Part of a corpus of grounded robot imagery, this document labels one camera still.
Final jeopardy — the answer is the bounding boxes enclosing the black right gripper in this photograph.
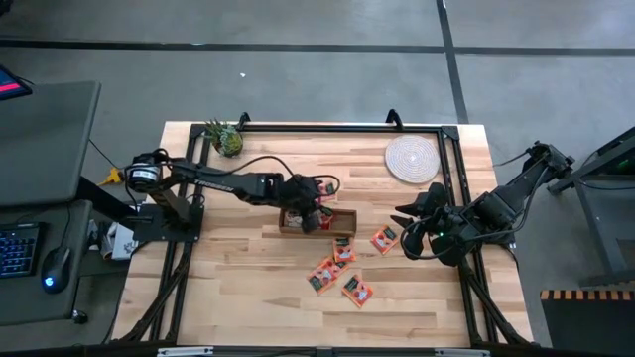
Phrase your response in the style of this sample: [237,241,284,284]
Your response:
[389,181,480,268]

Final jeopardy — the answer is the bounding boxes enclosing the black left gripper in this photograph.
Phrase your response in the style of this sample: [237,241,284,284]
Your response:
[270,172,336,235]

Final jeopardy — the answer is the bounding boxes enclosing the orange tea packet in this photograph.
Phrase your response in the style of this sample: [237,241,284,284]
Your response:
[330,236,358,265]
[317,254,349,280]
[370,224,402,256]
[340,274,375,309]
[317,179,339,202]

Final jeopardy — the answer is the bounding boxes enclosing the wooden compartment tea box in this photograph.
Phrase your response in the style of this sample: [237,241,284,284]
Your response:
[278,206,359,239]

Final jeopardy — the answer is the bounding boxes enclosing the white woven round placemat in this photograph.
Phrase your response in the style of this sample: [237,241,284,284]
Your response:
[384,133,443,184]

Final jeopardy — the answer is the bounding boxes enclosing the red green snack packet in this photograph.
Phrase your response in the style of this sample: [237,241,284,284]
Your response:
[307,265,339,296]

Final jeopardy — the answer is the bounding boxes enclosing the potted succulent plant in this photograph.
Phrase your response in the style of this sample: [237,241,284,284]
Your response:
[203,118,245,160]

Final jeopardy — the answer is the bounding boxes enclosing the white patterned box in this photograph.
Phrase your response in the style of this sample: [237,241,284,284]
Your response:
[100,219,141,263]

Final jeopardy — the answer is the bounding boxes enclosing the black box with striped edge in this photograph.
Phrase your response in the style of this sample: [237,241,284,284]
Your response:
[539,288,635,357]

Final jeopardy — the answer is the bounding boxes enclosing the black computer mouse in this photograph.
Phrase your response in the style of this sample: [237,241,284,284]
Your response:
[40,245,73,296]

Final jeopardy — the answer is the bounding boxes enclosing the grey desk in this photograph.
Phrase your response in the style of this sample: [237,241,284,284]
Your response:
[0,80,103,209]

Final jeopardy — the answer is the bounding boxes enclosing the backlit keyboard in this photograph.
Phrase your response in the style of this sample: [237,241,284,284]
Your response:
[0,221,50,280]

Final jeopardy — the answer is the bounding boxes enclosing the dark computer desk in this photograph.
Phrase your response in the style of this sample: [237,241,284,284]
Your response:
[0,199,95,327]

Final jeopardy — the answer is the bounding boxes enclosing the computer monitor with red banner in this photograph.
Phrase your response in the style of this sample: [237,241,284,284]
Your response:
[0,62,35,103]

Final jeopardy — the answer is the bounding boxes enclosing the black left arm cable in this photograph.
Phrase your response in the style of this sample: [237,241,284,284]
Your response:
[217,154,343,198]

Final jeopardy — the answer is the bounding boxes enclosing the black aluminium rig frame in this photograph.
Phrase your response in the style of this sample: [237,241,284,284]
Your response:
[112,109,536,348]

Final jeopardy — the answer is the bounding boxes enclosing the silver frame bracket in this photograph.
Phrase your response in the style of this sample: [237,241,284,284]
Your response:
[434,348,491,357]
[156,346,215,357]

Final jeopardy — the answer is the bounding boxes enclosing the black metal cart frame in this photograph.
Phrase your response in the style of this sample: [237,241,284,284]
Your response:
[545,126,635,288]

